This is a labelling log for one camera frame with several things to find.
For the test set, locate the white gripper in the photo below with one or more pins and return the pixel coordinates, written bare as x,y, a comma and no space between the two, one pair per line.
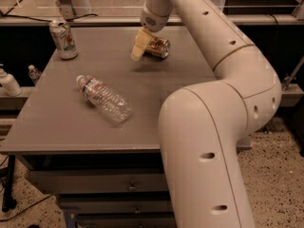
152,19

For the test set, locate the white spray bottle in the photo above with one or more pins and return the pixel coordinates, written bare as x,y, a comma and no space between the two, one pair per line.
9,83

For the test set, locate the small water bottle background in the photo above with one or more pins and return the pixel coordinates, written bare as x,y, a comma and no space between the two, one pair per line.
34,73

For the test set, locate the middle drawer with knob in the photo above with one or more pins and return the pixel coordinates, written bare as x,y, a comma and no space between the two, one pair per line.
134,203

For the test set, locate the top drawer with knob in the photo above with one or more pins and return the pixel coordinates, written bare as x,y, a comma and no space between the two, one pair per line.
98,181

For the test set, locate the bottom drawer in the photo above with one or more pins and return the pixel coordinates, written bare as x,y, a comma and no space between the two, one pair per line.
146,220

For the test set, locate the white cylinder post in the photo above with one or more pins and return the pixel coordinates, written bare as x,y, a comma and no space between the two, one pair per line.
71,9

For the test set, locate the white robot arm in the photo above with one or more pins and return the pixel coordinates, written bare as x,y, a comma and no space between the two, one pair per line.
200,125

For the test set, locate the black stand leg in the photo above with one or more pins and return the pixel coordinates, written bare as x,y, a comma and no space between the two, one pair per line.
7,173

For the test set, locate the white green soda can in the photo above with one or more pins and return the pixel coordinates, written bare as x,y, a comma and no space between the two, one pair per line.
63,39

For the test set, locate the clear plastic water bottle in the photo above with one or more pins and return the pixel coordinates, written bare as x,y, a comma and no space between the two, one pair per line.
111,103

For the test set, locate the drawer with knob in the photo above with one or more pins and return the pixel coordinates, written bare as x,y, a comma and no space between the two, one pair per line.
134,203
98,181

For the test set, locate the orange soda can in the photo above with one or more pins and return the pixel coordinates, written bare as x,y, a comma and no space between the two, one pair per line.
159,47

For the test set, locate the grey drawer cabinet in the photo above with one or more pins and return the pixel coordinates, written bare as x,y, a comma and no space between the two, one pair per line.
59,130

